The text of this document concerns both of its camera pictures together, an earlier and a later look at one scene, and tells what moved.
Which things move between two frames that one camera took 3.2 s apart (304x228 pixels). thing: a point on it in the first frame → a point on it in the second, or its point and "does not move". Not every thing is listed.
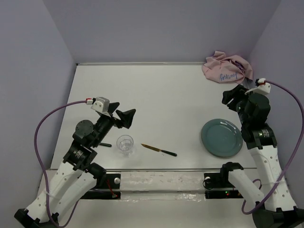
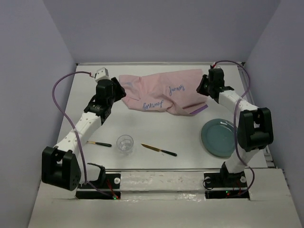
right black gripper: (238, 91) → (200, 89)
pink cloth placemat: (219, 68) → (174, 91)
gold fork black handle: (105, 144) does not move
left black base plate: (112, 190) does not move
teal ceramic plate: (222, 137) does not move
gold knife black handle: (158, 150) does not move
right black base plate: (217, 185) does not move
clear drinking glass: (125, 143) does not move
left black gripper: (127, 117) → (119, 90)
